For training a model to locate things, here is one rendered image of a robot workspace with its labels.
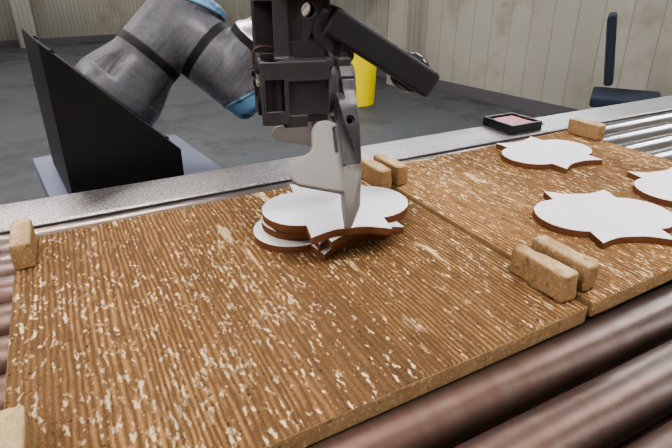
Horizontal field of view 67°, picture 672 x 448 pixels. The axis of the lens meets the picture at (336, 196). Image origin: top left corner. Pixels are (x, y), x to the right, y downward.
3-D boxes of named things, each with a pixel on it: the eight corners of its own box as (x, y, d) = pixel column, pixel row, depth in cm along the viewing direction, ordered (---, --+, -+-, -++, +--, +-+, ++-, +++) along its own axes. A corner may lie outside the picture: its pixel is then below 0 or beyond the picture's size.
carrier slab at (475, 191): (365, 181, 70) (366, 170, 69) (565, 138, 88) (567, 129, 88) (590, 318, 42) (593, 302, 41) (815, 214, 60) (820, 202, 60)
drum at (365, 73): (386, 104, 506) (389, 33, 479) (351, 110, 482) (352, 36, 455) (359, 96, 538) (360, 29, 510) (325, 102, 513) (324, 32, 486)
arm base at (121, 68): (70, 64, 88) (106, 21, 89) (142, 118, 97) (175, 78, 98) (78, 71, 76) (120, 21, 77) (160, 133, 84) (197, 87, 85)
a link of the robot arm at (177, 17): (129, 40, 92) (176, -16, 93) (190, 88, 94) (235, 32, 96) (113, 19, 80) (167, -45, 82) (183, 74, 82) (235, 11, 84)
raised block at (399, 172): (370, 172, 69) (371, 153, 67) (382, 170, 69) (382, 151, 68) (396, 187, 64) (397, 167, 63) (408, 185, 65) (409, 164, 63)
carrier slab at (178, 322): (20, 253, 52) (16, 239, 51) (363, 182, 70) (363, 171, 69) (-2, 587, 24) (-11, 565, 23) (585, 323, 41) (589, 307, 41)
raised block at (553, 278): (506, 271, 46) (510, 244, 45) (520, 266, 46) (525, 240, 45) (561, 306, 41) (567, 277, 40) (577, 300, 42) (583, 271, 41)
